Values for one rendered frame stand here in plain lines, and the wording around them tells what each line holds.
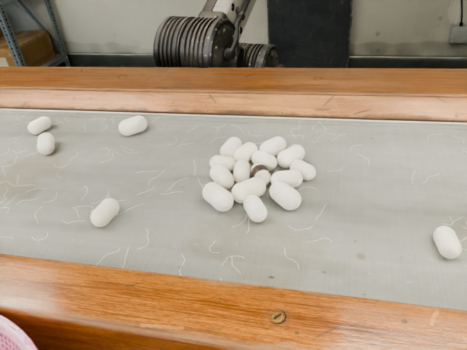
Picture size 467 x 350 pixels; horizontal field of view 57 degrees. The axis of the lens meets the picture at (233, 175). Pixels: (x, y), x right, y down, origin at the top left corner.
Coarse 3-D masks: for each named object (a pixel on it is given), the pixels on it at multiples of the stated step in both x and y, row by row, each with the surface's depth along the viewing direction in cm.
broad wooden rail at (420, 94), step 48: (0, 96) 68; (48, 96) 66; (96, 96) 64; (144, 96) 62; (192, 96) 61; (240, 96) 59; (288, 96) 58; (336, 96) 56; (384, 96) 55; (432, 96) 54
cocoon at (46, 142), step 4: (40, 136) 54; (44, 136) 54; (48, 136) 54; (52, 136) 55; (40, 140) 53; (44, 140) 53; (48, 140) 54; (52, 140) 54; (40, 144) 53; (44, 144) 53; (48, 144) 53; (52, 144) 54; (40, 148) 53; (44, 148) 53; (48, 148) 53; (52, 148) 54; (40, 152) 54; (44, 152) 53; (48, 152) 54
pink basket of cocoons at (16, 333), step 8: (0, 320) 30; (8, 320) 30; (0, 328) 30; (8, 328) 30; (16, 328) 30; (0, 336) 31; (8, 336) 30; (16, 336) 29; (24, 336) 29; (0, 344) 31; (8, 344) 30; (16, 344) 30; (24, 344) 29; (32, 344) 28
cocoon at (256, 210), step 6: (246, 198) 41; (252, 198) 41; (258, 198) 41; (246, 204) 41; (252, 204) 40; (258, 204) 40; (246, 210) 41; (252, 210) 40; (258, 210) 40; (264, 210) 40; (252, 216) 40; (258, 216) 40; (264, 216) 40
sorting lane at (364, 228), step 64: (0, 128) 62; (64, 128) 60; (192, 128) 57; (256, 128) 55; (320, 128) 54; (384, 128) 53; (448, 128) 51; (0, 192) 48; (64, 192) 47; (128, 192) 46; (192, 192) 45; (320, 192) 44; (384, 192) 43; (448, 192) 42; (64, 256) 39; (128, 256) 39; (192, 256) 38; (256, 256) 37; (320, 256) 37; (384, 256) 36
